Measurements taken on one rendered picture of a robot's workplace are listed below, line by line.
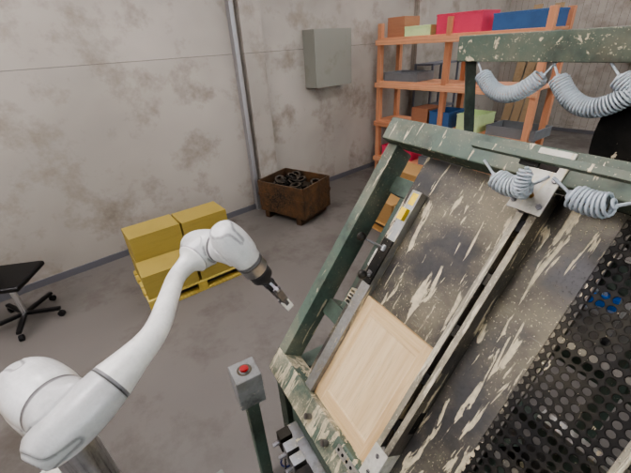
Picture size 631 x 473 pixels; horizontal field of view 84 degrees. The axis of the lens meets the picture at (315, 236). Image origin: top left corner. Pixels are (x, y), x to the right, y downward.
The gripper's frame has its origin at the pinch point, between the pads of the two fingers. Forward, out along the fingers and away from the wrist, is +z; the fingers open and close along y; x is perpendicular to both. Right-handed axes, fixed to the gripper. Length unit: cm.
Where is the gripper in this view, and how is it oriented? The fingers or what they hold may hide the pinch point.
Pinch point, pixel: (285, 302)
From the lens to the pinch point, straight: 132.0
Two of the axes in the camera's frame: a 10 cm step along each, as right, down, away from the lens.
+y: -6.2, -3.1, 7.2
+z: 4.2, 6.5, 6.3
